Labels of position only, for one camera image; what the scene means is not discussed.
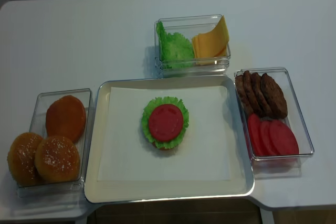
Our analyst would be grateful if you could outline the brown meat patty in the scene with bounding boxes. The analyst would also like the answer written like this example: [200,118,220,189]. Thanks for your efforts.
[235,75,254,116]
[243,71,263,116]
[251,72,273,118]
[260,73,288,119]

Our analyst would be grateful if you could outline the lettuce leaf on burger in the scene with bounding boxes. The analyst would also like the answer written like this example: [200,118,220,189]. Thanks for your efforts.
[141,97,189,148]

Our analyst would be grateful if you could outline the green lettuce leaves in container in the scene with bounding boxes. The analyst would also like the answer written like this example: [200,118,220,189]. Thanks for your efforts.
[156,22,194,69]

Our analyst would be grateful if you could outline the clear lettuce cheese container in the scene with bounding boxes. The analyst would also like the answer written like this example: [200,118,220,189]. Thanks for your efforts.
[154,14,230,78]

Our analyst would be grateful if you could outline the stacked yellow cheese slices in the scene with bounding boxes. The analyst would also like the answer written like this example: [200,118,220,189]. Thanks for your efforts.
[192,34,228,59]

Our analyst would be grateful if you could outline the leaning yellow cheese slice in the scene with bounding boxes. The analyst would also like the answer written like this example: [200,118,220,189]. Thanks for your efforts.
[198,16,229,58]

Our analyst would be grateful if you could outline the tomato slice on burger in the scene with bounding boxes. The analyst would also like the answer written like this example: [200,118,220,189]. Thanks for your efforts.
[148,104,184,143]

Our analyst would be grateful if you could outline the bottom bun on tray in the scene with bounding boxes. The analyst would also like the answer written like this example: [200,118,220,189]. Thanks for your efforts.
[152,143,178,151]

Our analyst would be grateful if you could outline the white paper sheet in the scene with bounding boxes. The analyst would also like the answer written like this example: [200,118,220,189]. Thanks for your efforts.
[98,86,235,181]

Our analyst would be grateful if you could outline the rear red tomato slice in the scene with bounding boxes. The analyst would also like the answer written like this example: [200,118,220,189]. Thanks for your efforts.
[247,114,265,156]

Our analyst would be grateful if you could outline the red tomato slice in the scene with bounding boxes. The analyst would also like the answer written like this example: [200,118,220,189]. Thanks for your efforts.
[269,120,299,155]
[259,121,278,156]
[247,114,265,156]

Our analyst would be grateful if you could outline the middle red tomato slice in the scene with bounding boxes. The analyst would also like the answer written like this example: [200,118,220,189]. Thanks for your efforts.
[259,121,278,156]

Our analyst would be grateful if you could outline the flat bottom bun half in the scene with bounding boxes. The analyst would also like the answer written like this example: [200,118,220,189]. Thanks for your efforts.
[46,95,86,143]

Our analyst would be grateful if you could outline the white serving tray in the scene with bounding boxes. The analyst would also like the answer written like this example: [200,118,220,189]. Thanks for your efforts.
[84,75,254,203]

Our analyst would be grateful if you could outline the clear patty tomato container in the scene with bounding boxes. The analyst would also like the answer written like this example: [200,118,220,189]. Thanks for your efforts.
[234,68,314,178]

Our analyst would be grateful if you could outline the front red tomato slice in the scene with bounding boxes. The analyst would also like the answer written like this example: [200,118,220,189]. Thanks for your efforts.
[269,120,299,155]

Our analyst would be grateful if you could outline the right sesame top bun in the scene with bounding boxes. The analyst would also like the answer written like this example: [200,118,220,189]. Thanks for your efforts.
[34,136,80,183]

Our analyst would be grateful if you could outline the sesame bun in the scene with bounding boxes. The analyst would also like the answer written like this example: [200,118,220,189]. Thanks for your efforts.
[34,136,80,183]
[7,132,43,187]

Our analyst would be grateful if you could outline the clear bun container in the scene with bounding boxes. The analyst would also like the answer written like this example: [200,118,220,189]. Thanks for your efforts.
[17,89,94,198]

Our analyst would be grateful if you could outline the left sesame top bun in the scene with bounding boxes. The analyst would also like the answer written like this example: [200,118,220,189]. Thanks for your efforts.
[7,132,43,187]

